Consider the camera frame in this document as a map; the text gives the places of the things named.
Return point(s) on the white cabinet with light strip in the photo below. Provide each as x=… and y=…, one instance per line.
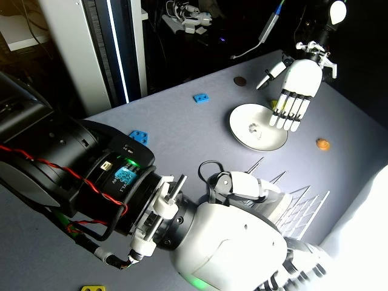
x=69, y=45

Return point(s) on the white spare robot hand parts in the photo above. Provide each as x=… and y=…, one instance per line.
x=189, y=18

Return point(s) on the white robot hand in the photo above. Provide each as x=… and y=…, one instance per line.
x=303, y=78
x=230, y=242

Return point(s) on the small blue two-hole block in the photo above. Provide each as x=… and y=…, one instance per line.
x=201, y=98

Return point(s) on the white round ceramic plate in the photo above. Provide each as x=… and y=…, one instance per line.
x=248, y=121

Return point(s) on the brown round toy cookie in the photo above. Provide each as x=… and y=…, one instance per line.
x=239, y=81

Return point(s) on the grey table cloth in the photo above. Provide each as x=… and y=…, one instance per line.
x=197, y=136

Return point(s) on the orange swirl toy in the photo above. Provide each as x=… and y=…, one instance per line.
x=323, y=145

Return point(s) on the blue trapezoid block with holes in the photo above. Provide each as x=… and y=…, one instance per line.
x=139, y=137

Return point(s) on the yellow block with holes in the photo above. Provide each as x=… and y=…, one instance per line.
x=92, y=288

